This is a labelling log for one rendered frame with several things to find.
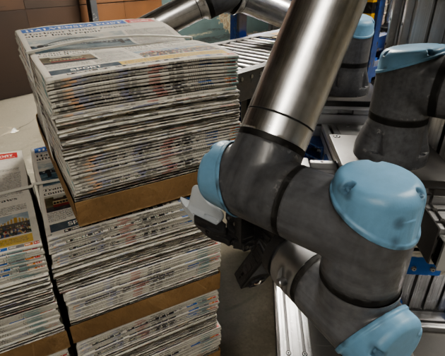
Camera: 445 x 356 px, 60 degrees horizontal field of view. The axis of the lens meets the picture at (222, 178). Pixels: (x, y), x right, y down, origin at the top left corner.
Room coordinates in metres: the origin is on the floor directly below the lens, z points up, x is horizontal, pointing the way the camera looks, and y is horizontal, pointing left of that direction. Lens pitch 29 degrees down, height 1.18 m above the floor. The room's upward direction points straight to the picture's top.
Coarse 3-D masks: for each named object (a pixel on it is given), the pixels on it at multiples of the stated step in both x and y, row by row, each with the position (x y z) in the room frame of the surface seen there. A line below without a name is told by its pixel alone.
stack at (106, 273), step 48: (0, 192) 0.59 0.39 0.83; (48, 192) 0.59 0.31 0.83; (0, 240) 0.45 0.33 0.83; (48, 240) 0.45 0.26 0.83; (96, 240) 0.49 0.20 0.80; (144, 240) 0.52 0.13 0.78; (192, 240) 0.56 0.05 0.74; (0, 288) 0.41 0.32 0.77; (48, 288) 0.44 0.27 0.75; (96, 288) 0.48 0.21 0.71; (144, 288) 0.51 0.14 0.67; (0, 336) 0.40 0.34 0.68; (96, 336) 0.47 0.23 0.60; (144, 336) 0.51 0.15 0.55; (192, 336) 0.56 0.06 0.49
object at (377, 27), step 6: (378, 0) 2.05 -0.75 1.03; (384, 0) 2.08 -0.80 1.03; (378, 6) 2.05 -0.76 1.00; (384, 6) 2.10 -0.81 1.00; (378, 12) 2.05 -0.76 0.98; (378, 18) 2.05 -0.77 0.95; (378, 24) 2.06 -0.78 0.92; (378, 30) 2.08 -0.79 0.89; (378, 36) 2.09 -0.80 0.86; (372, 42) 2.05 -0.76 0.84; (372, 48) 2.05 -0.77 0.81; (372, 54) 2.06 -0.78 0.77; (372, 60) 2.07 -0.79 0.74; (372, 66) 2.09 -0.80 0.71
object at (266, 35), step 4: (264, 32) 2.67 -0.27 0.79; (268, 32) 2.62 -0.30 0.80; (272, 32) 2.62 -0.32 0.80; (380, 32) 2.65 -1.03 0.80; (384, 32) 2.67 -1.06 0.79; (260, 36) 2.50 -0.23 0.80; (264, 36) 2.48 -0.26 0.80; (268, 36) 2.48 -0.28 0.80; (272, 36) 2.49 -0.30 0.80; (276, 36) 2.48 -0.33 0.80; (380, 36) 2.52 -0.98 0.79; (384, 36) 2.57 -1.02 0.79; (380, 40) 2.54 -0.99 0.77; (384, 40) 2.60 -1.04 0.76; (380, 44) 2.55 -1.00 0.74; (384, 44) 2.61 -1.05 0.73; (380, 48) 2.56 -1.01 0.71
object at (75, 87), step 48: (144, 48) 0.67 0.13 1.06; (192, 48) 0.65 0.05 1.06; (48, 96) 0.48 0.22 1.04; (96, 96) 0.51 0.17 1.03; (144, 96) 0.54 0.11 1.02; (192, 96) 0.57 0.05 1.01; (96, 144) 0.49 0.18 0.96; (144, 144) 0.53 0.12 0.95; (192, 144) 0.57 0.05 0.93; (96, 192) 0.49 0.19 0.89
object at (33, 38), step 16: (16, 32) 0.77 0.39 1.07; (32, 32) 0.76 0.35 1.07; (48, 32) 0.76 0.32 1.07; (64, 32) 0.76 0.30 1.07; (80, 32) 0.77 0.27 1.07; (96, 32) 0.77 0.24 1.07; (112, 32) 0.78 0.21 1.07; (128, 32) 0.79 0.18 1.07; (144, 32) 0.79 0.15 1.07; (160, 32) 0.80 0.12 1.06; (176, 32) 0.81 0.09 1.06; (32, 48) 0.66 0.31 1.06
